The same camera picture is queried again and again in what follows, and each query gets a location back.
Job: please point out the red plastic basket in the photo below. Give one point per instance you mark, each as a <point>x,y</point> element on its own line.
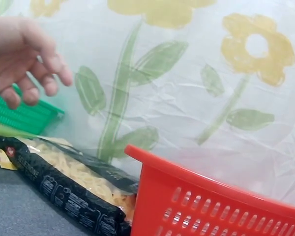
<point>211,201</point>

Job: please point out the person's left fingers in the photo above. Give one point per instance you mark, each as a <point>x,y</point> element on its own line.
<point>43,73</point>

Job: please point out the green plastic basket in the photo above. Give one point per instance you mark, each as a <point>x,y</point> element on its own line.
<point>27,118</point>

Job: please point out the person's left hand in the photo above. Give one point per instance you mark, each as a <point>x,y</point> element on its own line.
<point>12,49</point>

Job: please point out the black pasta packet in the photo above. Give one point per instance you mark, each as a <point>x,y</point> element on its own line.
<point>71,182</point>

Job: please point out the yellow packet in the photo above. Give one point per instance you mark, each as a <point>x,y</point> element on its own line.
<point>1,157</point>

